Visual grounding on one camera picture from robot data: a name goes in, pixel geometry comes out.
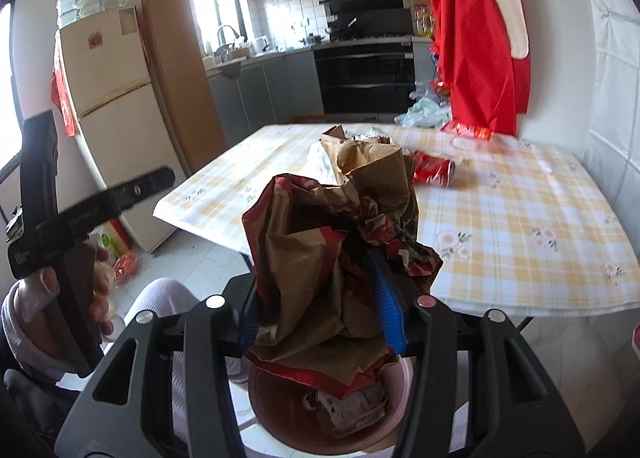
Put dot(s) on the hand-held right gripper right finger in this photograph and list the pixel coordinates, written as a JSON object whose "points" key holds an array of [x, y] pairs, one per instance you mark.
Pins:
{"points": [[385, 298]]}

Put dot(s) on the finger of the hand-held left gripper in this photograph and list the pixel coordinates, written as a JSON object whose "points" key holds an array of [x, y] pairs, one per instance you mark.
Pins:
{"points": [[147, 185]]}

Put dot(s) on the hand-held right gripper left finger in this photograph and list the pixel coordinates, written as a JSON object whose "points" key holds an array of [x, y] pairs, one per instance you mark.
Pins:
{"points": [[247, 328]]}

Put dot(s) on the red brown paper bag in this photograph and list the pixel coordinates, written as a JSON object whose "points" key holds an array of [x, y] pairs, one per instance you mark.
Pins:
{"points": [[300, 263]]}

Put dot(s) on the pink waste bin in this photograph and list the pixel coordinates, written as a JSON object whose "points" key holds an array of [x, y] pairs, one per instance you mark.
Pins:
{"points": [[280, 418]]}

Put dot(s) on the person's left forearm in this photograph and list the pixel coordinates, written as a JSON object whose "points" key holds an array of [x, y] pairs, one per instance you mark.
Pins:
{"points": [[30, 343]]}

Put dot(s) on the person's left hand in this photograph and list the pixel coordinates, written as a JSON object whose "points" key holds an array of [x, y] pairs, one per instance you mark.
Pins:
{"points": [[102, 288]]}

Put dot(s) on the cream refrigerator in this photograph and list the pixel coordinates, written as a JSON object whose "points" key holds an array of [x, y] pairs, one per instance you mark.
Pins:
{"points": [[110, 138]]}

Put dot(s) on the green and white bag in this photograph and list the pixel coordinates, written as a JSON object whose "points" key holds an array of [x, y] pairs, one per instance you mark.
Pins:
{"points": [[112, 238]]}

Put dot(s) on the red mesh bag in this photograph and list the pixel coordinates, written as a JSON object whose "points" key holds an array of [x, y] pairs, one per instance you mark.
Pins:
{"points": [[127, 268]]}

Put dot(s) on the person's leg in pale pants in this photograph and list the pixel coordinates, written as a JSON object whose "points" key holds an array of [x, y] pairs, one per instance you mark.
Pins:
{"points": [[165, 295]]}

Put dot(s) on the white printed wrapper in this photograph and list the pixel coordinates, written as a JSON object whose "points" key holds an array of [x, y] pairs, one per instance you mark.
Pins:
{"points": [[350, 410]]}

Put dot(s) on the red hanging decoration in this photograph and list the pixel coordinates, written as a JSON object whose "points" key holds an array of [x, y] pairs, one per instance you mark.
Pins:
{"points": [[64, 98]]}

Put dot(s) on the crushed red drink can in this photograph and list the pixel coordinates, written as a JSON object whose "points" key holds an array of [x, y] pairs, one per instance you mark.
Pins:
{"points": [[435, 171]]}

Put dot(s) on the grey lower kitchen cabinets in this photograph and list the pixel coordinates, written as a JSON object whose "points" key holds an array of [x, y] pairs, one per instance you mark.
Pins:
{"points": [[265, 88]]}

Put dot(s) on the dark cloth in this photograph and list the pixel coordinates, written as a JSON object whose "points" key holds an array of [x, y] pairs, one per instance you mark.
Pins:
{"points": [[35, 403]]}

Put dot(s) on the yellow checked floral tablecloth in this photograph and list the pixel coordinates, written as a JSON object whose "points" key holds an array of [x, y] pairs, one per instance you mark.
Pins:
{"points": [[525, 198]]}

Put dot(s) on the chrome kitchen faucet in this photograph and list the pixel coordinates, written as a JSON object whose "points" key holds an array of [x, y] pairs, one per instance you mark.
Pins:
{"points": [[227, 33]]}

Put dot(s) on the small red packet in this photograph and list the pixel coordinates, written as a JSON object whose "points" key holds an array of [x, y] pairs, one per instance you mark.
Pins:
{"points": [[465, 131]]}

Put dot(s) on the pile of plastic bags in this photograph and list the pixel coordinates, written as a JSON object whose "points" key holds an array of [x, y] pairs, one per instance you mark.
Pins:
{"points": [[425, 111]]}

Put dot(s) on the steel cooking pot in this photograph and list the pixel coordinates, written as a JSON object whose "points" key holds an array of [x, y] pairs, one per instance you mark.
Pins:
{"points": [[315, 38]]}

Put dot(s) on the black built-in oven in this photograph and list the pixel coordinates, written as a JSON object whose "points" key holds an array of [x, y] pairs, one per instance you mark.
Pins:
{"points": [[365, 73]]}

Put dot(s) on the red hanging garment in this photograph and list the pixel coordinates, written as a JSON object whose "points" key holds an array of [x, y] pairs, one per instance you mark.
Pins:
{"points": [[470, 63]]}

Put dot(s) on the black range hood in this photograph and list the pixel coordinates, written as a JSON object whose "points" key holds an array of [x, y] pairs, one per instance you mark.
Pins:
{"points": [[365, 13]]}

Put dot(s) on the colourful snack packets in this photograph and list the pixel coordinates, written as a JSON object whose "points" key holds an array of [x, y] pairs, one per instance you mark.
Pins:
{"points": [[424, 18]]}

